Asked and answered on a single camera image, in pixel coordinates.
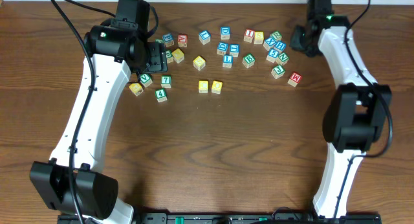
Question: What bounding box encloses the yellow C block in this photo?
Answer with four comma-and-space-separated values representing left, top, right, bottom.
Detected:
199, 80, 209, 93

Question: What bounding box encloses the yellow O block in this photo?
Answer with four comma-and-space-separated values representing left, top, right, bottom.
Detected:
212, 80, 223, 95

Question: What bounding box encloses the blue l block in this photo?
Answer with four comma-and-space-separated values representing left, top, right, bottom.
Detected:
199, 30, 211, 45
223, 55, 233, 68

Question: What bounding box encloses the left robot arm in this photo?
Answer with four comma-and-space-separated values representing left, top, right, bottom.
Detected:
29, 25, 168, 223

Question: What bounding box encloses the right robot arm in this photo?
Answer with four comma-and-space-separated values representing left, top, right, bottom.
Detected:
290, 14, 392, 223

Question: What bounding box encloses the green J block left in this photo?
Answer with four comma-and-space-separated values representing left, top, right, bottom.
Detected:
166, 50, 174, 63

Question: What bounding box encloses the green j block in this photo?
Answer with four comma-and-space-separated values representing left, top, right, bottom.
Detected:
271, 65, 285, 79
166, 50, 174, 63

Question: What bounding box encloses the green V block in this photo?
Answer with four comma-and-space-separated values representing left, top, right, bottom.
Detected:
139, 74, 153, 87

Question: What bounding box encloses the green 7 block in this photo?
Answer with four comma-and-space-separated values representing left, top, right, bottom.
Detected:
160, 76, 172, 89

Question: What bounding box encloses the yellow K block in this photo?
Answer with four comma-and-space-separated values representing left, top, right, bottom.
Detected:
171, 49, 185, 63

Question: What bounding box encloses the blue P block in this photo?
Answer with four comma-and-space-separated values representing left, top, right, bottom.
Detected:
162, 33, 175, 47

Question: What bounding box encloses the blue H block right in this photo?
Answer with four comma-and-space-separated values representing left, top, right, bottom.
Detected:
274, 41, 287, 52

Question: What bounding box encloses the blue h block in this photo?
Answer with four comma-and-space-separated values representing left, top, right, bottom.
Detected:
274, 41, 287, 52
229, 44, 240, 58

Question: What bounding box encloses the green 4 block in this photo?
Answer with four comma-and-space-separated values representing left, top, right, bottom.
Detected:
155, 89, 168, 102

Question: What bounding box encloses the green R block upper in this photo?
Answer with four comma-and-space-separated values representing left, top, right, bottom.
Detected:
270, 31, 283, 41

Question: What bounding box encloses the yellow G block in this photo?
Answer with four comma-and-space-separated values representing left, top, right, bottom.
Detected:
129, 83, 144, 96

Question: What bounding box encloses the red A block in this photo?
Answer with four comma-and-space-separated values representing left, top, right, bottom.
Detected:
177, 34, 188, 48

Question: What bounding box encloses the blue 5 block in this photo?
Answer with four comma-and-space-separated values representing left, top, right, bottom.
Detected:
266, 48, 279, 63

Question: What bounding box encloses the blue X block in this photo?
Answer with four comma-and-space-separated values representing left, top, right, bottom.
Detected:
263, 37, 276, 51

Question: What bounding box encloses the red M block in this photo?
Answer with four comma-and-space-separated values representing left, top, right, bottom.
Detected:
287, 72, 302, 87

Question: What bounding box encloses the yellow S block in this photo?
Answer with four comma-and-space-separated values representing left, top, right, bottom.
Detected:
193, 56, 206, 71

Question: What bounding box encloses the green J block right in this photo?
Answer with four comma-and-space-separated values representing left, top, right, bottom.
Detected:
271, 65, 285, 79

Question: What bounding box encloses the yellow block top right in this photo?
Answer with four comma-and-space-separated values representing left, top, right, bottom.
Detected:
254, 31, 264, 45

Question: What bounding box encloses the red I block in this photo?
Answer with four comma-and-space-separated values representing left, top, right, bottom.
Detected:
243, 28, 255, 43

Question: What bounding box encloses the green B block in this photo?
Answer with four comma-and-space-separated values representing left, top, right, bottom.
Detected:
242, 53, 256, 69

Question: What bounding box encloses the blue D block lower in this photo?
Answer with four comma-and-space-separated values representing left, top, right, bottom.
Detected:
217, 42, 228, 56

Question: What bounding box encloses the blue d block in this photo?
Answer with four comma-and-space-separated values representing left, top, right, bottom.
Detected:
220, 27, 231, 40
217, 42, 228, 56

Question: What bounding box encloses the blue H block left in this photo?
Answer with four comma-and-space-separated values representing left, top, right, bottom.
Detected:
229, 44, 240, 58

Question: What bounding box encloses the blue D block upper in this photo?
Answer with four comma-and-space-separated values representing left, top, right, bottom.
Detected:
220, 27, 231, 40

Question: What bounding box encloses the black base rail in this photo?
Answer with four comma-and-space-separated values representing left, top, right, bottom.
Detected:
57, 212, 382, 224

